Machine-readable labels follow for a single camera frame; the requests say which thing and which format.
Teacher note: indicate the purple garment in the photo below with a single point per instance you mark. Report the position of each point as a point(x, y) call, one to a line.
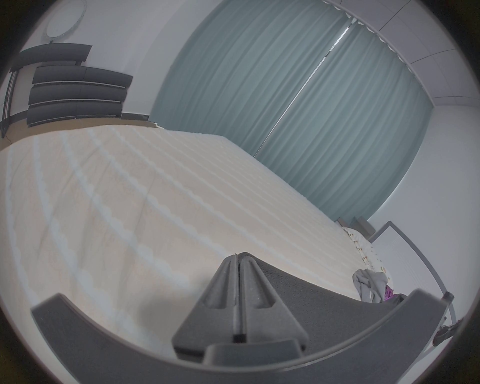
point(390, 293)

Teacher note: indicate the black chest of drawers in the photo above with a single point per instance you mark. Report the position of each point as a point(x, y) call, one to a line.
point(78, 93)

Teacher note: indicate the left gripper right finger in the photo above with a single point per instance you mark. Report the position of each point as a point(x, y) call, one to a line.
point(262, 322)

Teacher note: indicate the black T-shirt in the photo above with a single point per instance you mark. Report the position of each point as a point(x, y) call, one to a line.
point(330, 307)

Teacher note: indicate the grey bedside table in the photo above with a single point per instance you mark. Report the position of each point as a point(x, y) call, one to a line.
point(362, 224)

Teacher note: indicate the blue-green curtain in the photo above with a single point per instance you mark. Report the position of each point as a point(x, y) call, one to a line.
point(356, 131)
point(243, 75)

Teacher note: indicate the bed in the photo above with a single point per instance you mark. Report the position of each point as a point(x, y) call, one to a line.
point(131, 210)

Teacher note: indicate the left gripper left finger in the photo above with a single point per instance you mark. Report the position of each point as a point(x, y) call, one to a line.
point(221, 322)

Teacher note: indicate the grey garment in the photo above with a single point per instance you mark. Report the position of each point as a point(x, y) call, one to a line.
point(369, 285)

